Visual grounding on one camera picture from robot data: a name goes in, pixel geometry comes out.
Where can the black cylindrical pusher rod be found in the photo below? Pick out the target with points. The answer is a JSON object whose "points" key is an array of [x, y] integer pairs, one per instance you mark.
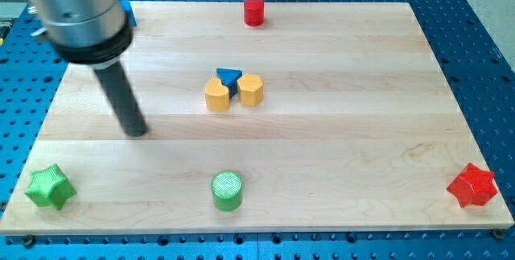
{"points": [[120, 95]]}

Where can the green cylinder block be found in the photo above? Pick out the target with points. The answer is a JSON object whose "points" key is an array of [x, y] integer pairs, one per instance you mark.
{"points": [[227, 191]]}

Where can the green star block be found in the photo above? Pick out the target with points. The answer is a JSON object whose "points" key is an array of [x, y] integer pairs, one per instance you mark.
{"points": [[50, 187]]}

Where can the red star block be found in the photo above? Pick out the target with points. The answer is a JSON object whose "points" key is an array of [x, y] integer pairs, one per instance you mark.
{"points": [[473, 186]]}

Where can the blue perforated metal base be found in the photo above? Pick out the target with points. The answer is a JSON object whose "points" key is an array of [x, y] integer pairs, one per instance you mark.
{"points": [[480, 77]]}

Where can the yellow heart block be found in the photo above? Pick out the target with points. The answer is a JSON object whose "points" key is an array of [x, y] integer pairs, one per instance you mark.
{"points": [[216, 95]]}

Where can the red cylinder block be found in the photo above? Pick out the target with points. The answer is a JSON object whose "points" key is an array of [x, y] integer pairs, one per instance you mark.
{"points": [[254, 12]]}

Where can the yellow hexagon block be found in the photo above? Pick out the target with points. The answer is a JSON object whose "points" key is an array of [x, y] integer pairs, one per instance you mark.
{"points": [[250, 89]]}

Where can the blue cube block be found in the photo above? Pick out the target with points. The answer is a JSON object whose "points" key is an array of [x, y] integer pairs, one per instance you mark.
{"points": [[126, 6]]}

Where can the light wooden board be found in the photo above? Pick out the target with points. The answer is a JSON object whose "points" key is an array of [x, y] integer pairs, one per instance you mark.
{"points": [[358, 129]]}

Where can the blue triangle block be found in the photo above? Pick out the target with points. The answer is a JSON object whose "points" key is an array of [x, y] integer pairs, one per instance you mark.
{"points": [[229, 79]]}

